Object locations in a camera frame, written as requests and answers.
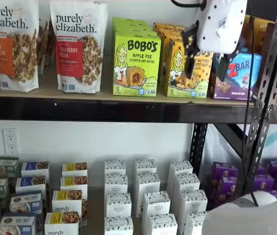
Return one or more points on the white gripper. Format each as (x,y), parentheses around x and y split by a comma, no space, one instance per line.
(219,22)

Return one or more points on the green Bobo's apple pie box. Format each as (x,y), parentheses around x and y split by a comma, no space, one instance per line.
(133,31)
(128,22)
(137,66)

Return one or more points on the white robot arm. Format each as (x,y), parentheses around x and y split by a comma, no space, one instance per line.
(251,220)

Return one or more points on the yellow Bobo's peanut butter box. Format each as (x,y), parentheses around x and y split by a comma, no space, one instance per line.
(170,34)
(165,25)
(177,85)

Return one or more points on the blue purple Zbar box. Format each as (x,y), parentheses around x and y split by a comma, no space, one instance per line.
(241,78)

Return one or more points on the brown snack box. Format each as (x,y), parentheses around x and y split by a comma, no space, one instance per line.
(260,34)

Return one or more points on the white patterned pantry box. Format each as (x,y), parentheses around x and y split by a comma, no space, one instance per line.
(187,184)
(145,166)
(116,184)
(118,226)
(163,225)
(148,184)
(194,224)
(193,203)
(180,169)
(118,205)
(156,206)
(115,167)

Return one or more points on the black metal shelf rack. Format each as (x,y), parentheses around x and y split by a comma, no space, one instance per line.
(104,110)

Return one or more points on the yellow label granola box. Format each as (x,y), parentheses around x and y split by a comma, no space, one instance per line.
(74,169)
(74,184)
(62,224)
(67,202)

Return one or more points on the blue label granola box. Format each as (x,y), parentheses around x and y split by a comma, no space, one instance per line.
(35,169)
(17,224)
(26,202)
(30,184)

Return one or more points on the granola bag red label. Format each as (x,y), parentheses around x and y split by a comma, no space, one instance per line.
(79,49)

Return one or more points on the granola bag orange label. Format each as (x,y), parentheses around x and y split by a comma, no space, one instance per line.
(10,44)
(44,46)

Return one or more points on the white wall outlet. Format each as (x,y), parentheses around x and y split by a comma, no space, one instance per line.
(10,140)

